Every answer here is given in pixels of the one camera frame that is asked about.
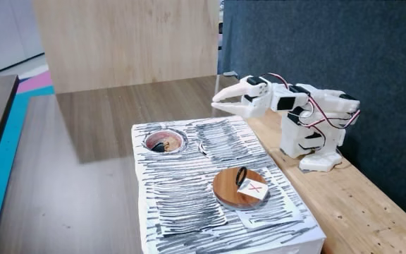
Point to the brown debris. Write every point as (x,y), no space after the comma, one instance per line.
(171,144)

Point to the grey partition foot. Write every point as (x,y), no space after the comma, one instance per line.
(230,74)

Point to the scribbled white paper sheet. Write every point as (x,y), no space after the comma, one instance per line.
(280,208)
(189,208)
(224,139)

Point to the white card with red cross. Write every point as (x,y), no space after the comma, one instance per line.
(254,189)

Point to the round wooden disc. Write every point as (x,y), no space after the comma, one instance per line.
(226,192)

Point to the grey fabric partition panel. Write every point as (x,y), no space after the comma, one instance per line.
(330,42)

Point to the light wood board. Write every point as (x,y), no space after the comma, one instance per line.
(125,42)

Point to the white box with black scribbles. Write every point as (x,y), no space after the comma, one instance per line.
(189,215)

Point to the light wooden beam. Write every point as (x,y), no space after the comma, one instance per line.
(347,211)

